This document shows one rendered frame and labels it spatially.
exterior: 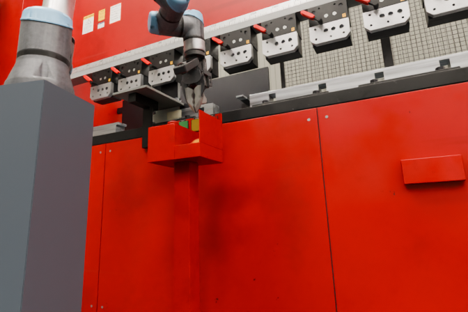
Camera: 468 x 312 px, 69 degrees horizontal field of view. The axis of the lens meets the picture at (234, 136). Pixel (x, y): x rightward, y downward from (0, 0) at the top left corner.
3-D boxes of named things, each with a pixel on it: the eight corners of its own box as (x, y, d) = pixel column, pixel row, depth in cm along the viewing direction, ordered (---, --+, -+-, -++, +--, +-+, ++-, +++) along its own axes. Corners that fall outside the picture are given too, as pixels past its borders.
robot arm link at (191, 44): (198, 35, 115) (177, 42, 118) (198, 49, 114) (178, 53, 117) (208, 44, 122) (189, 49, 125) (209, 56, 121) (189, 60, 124)
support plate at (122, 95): (112, 95, 142) (112, 92, 142) (152, 111, 165) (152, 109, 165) (145, 86, 134) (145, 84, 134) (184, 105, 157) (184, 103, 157)
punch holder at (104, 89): (89, 100, 182) (91, 72, 186) (102, 105, 190) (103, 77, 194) (110, 95, 176) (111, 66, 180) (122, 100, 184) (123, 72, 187)
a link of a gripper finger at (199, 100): (210, 113, 117) (209, 88, 119) (202, 110, 112) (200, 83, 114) (203, 115, 119) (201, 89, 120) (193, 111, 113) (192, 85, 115)
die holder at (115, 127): (50, 151, 191) (51, 135, 193) (60, 153, 196) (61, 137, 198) (117, 140, 170) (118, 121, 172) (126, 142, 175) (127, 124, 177)
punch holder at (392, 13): (365, 31, 123) (359, -8, 127) (367, 42, 131) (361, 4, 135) (411, 20, 117) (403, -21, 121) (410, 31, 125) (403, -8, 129)
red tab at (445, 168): (404, 184, 97) (400, 159, 99) (404, 184, 99) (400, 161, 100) (466, 180, 91) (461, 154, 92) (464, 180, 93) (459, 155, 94)
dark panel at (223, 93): (120, 159, 238) (122, 100, 248) (122, 160, 239) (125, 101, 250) (271, 138, 190) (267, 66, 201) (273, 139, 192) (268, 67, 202)
